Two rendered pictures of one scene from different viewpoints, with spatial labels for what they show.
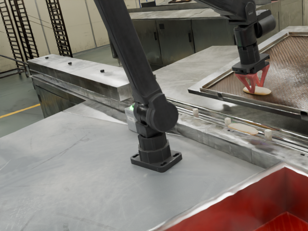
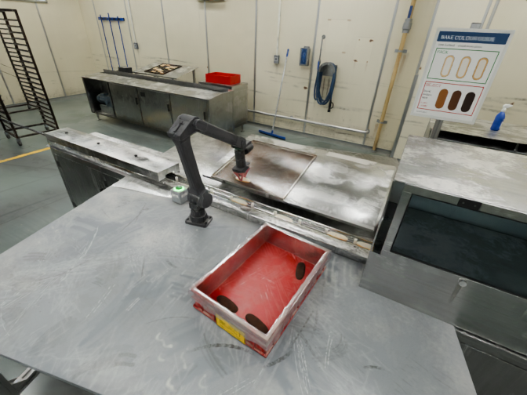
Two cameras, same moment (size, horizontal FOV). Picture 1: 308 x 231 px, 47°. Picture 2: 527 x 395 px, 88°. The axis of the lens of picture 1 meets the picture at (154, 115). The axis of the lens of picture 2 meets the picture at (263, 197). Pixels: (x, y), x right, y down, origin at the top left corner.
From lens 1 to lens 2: 0.60 m
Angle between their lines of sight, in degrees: 30
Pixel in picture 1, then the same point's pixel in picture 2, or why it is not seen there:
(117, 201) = (189, 245)
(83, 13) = (48, 60)
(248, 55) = (241, 164)
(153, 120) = (202, 203)
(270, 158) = (256, 218)
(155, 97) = (203, 192)
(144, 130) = (196, 208)
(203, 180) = (227, 230)
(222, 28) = (194, 106)
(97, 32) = (66, 81)
